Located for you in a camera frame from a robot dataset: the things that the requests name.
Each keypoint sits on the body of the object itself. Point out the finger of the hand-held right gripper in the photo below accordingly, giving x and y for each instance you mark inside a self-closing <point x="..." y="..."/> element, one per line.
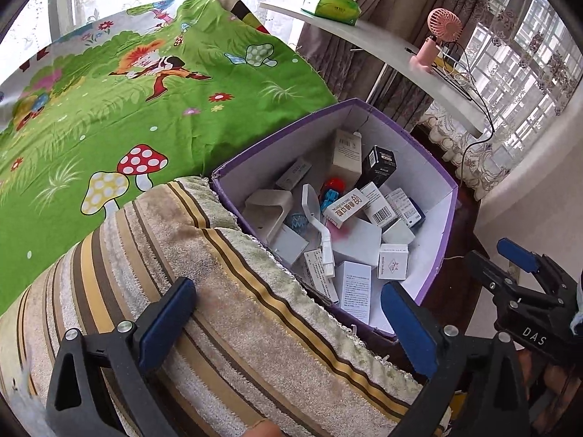
<point x="489" y="275"/>
<point x="517" y="255"/>

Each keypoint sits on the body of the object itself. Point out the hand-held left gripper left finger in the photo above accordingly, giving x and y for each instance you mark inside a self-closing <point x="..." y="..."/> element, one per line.
<point x="166" y="323"/>

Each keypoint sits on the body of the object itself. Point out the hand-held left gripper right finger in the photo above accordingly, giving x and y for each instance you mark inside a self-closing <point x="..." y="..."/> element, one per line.
<point x="410" y="332"/>

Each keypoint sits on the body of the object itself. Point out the white carton with black text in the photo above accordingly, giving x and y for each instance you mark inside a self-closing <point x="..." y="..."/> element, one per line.
<point x="357" y="291"/>
<point x="321" y="277"/>

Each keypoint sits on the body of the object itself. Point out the white carton with pink mark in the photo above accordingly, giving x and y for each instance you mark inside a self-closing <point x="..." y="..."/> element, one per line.
<point x="357" y="243"/>

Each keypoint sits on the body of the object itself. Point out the pile of small white boxes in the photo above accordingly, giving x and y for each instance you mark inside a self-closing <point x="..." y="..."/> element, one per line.
<point x="378" y="205"/>

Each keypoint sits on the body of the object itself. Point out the white hinged plastic piece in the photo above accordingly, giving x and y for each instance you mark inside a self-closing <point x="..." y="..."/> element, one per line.
<point x="314" y="223"/>

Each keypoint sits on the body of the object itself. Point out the teal toy basketball hoop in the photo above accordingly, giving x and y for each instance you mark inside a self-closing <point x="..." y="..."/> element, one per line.
<point x="296" y="224"/>

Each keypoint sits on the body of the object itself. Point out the red toy car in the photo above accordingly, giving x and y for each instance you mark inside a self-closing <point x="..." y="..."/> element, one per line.
<point x="335" y="183"/>

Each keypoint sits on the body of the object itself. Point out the purple cardboard storage box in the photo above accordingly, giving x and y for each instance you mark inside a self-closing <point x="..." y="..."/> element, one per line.
<point x="291" y="145"/>

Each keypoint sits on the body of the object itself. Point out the striped beige cushion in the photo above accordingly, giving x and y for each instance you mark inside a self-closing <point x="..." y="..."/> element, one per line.
<point x="255" y="327"/>

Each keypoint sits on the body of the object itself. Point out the sheer lace curtain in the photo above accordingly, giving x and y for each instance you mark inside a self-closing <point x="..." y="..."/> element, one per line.
<point x="524" y="100"/>

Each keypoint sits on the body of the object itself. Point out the green cartoon printed blanket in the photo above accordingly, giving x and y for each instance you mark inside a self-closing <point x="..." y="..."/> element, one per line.
<point x="91" y="114"/>

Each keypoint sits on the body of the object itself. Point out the pink handheld fan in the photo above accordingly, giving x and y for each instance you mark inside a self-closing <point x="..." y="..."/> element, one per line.
<point x="437" y="36"/>

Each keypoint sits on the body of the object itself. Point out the white curved desk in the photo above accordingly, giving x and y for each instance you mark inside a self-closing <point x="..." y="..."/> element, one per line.
<point x="387" y="54"/>

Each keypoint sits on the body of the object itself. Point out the brown drape beside desk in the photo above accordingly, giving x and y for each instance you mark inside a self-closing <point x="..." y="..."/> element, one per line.
<point x="346" y="68"/>

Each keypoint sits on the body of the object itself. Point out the green tissue pack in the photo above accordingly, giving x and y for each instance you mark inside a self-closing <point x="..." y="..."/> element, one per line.
<point x="332" y="7"/>

